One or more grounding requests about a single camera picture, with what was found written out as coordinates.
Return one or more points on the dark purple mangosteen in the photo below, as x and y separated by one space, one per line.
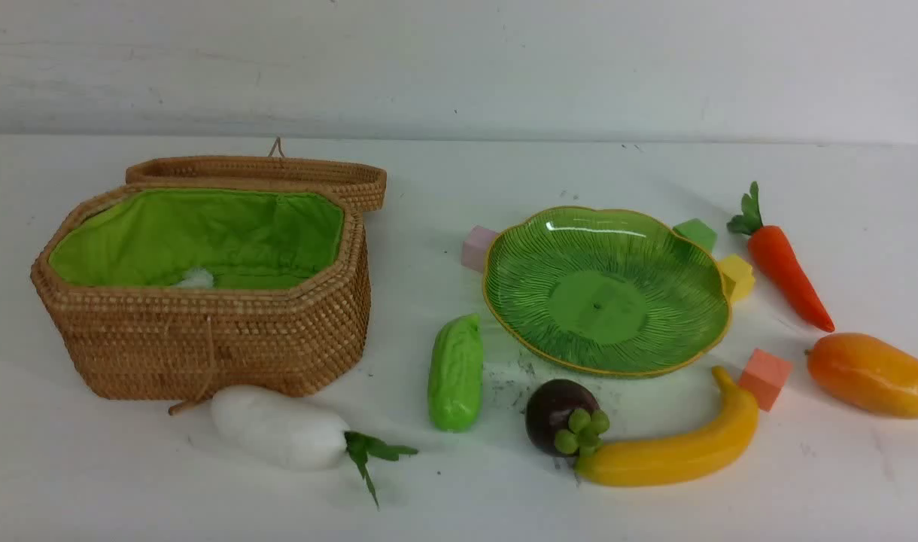
564 419

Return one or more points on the white radish with leaves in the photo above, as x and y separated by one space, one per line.
296 434

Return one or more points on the yellow banana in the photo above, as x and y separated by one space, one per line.
683 457

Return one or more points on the orange carrot with leaves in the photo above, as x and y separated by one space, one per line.
773 254

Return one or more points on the orange yellow mango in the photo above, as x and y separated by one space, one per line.
866 373

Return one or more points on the pink foam cube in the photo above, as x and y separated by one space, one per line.
476 246

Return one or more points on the green leaf-shaped glass plate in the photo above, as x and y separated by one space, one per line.
606 292

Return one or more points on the green foam cube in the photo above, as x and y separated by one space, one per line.
697 232

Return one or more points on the woven rattan basket green lining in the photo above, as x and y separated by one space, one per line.
169 291

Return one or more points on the yellow foam cube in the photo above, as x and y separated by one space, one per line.
738 277

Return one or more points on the orange foam cube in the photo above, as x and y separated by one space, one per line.
765 375

